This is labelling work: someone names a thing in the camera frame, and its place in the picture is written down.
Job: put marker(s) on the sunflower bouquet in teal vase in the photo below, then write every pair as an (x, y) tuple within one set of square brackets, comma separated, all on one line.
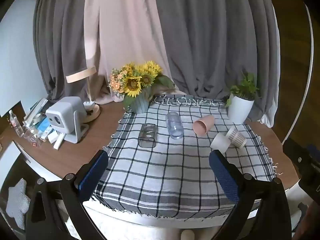
[(140, 80)]

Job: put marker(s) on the grey curtain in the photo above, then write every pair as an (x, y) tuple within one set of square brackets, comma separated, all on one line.
[(60, 42), (220, 42)]

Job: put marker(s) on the smoky grey square cup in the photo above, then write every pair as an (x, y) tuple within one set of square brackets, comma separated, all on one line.
[(147, 136)]

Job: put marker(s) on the pink curtain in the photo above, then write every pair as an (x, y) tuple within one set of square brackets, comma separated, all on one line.
[(125, 30)]

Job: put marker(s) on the orange flower bunch white vase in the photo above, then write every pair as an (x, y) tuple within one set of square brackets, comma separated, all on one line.
[(117, 82)]

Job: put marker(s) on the white patterned cup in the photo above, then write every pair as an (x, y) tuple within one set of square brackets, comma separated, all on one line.
[(237, 138)]

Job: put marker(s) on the white remote stick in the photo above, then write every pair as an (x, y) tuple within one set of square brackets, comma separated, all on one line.
[(59, 141)]

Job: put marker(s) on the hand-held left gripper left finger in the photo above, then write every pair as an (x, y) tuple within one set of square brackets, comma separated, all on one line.
[(93, 173)]

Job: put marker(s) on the pink cup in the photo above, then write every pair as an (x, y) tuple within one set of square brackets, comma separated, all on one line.
[(203, 126)]

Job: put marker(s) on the plain white cup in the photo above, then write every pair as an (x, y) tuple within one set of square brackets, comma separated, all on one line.
[(220, 142)]

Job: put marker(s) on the white curved frame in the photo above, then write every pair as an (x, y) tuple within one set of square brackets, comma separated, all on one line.
[(311, 55)]

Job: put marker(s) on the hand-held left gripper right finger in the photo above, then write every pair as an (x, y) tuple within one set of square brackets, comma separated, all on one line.
[(223, 176)]

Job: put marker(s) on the checked grey white cloth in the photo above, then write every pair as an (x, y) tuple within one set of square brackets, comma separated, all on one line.
[(170, 175)]

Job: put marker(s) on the blue white box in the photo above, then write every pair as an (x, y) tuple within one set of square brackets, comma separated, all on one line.
[(43, 125)]

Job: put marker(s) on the green plant in white pot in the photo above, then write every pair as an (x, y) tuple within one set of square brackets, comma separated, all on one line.
[(238, 108)]

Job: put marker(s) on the striped star-shaped pillow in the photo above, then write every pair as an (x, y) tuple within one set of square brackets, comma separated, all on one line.
[(17, 202)]

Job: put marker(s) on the white projector on stand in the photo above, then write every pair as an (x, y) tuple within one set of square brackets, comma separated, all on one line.
[(66, 115)]

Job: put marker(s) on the clear plastic bottle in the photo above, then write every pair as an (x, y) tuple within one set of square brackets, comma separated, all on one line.
[(15, 123)]

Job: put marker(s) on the white desk lamp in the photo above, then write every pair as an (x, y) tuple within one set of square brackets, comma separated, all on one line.
[(81, 75)]

